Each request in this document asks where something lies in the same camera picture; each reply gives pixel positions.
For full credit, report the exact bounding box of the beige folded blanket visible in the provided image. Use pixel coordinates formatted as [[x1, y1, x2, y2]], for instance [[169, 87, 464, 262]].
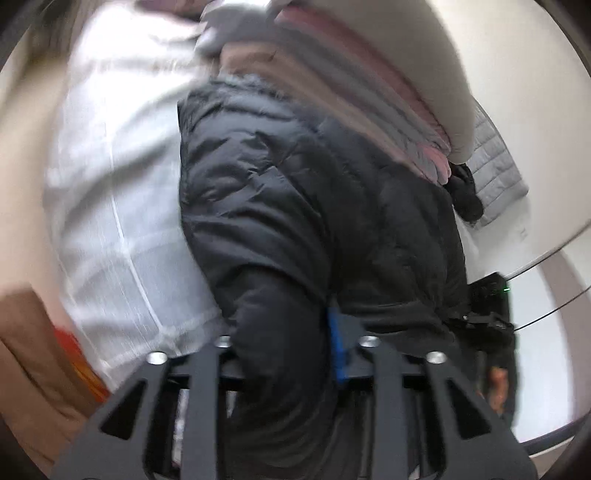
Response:
[[219, 42, 422, 176]]

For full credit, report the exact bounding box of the black puffer jacket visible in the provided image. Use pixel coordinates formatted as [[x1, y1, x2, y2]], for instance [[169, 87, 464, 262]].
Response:
[[178, 76, 475, 479]]

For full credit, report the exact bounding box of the grey quilted headboard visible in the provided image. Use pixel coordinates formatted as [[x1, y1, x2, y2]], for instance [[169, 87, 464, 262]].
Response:
[[467, 101, 529, 229]]

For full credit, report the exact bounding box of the blue-grey folded blanket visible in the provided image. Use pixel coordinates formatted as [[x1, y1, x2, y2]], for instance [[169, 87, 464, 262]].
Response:
[[197, 1, 451, 185]]

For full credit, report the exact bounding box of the brown cloth beside bed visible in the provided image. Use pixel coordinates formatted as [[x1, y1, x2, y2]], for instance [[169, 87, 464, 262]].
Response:
[[1, 289, 109, 474]]

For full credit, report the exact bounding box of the person's right hand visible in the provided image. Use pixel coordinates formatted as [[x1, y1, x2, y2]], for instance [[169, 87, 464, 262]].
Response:
[[488, 367, 509, 415]]

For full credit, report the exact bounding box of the grey pillow on stack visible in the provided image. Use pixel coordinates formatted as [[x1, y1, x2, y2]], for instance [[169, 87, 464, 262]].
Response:
[[317, 0, 479, 163]]

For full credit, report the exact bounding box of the maroon folded blanket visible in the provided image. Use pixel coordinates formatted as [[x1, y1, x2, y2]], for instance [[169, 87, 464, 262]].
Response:
[[276, 6, 452, 149]]

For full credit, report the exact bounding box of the grey checked bedspread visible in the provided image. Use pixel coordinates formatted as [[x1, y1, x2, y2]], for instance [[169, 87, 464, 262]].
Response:
[[43, 0, 482, 393]]

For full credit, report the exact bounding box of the pink folded cloth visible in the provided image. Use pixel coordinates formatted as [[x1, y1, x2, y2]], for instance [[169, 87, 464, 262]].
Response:
[[420, 144, 452, 185]]

